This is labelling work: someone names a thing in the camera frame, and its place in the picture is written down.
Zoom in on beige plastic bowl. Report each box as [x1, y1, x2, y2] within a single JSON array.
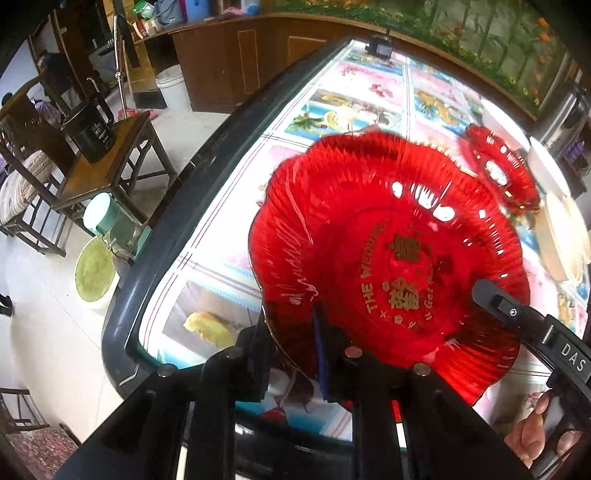
[[535, 193, 590, 283]]

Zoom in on large red plastic plate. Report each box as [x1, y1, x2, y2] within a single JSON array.
[[249, 132, 530, 404]]

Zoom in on small white foam bowl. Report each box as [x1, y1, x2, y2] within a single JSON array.
[[527, 136, 571, 198]]

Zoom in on small red plastic plate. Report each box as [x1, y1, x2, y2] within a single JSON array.
[[460, 124, 540, 215]]

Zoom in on right hand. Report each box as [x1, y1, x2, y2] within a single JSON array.
[[504, 389, 583, 478]]

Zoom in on colourful fruit tablecloth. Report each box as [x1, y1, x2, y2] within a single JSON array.
[[138, 40, 591, 444]]

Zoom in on green lidded bin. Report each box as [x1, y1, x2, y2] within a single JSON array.
[[74, 238, 119, 311]]

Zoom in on steel thermos jug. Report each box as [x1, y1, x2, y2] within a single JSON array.
[[530, 79, 590, 157]]

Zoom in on teal plastic cup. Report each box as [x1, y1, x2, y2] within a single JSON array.
[[83, 192, 121, 236]]

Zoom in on dark wooden side table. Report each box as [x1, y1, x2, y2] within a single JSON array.
[[52, 112, 177, 223]]

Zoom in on black electric kettle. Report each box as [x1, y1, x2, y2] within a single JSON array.
[[61, 92, 115, 163]]

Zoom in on wooden chair with cushion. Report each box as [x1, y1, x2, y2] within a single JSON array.
[[1, 74, 76, 257]]

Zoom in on white plastic bucket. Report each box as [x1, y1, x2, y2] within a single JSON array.
[[155, 64, 191, 113]]

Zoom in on wooden counter cabinet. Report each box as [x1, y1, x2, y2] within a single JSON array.
[[135, 12, 370, 113]]

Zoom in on small black box device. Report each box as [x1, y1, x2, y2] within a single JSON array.
[[366, 35, 394, 60]]

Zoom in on artificial flower wall panel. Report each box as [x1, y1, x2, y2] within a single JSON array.
[[270, 0, 576, 114]]

